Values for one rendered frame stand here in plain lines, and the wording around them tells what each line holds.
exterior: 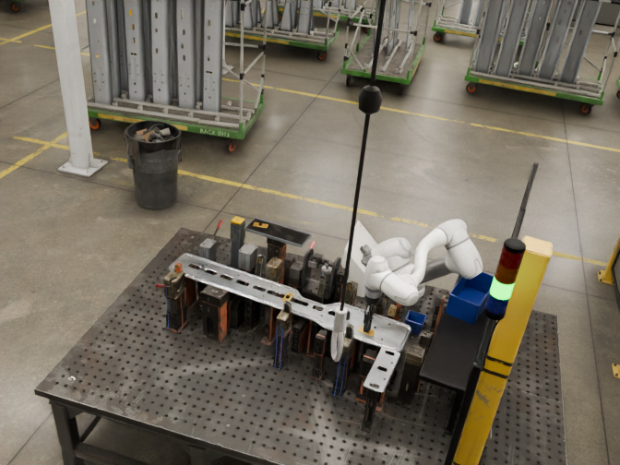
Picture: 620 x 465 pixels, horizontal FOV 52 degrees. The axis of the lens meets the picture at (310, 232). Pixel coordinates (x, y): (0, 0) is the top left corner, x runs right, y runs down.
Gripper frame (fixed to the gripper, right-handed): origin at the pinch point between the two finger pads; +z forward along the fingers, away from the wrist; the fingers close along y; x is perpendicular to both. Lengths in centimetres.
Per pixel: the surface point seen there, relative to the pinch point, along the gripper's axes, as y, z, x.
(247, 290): 1, 4, 68
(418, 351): -7.9, -1.8, -28.4
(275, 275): 17, 1, 60
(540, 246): -43, -96, -64
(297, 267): 23, -4, 50
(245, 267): 17, 3, 78
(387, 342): -3.1, 4.1, -12.0
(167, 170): 185, 63, 248
